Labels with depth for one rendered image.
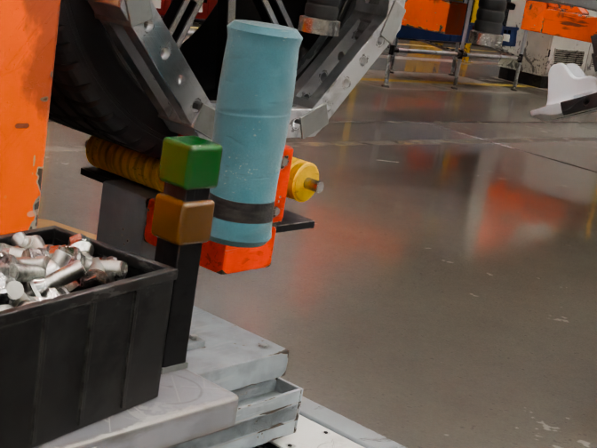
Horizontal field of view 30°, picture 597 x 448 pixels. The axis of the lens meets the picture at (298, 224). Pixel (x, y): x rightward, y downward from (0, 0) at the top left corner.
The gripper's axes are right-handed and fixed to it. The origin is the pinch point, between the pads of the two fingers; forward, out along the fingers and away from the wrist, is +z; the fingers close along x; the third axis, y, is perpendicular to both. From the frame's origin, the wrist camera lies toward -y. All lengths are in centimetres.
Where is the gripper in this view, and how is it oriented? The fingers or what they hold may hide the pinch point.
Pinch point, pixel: (544, 117)
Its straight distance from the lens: 132.2
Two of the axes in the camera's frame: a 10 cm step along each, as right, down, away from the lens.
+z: -7.9, 1.7, 5.9
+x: -5.8, 1.1, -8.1
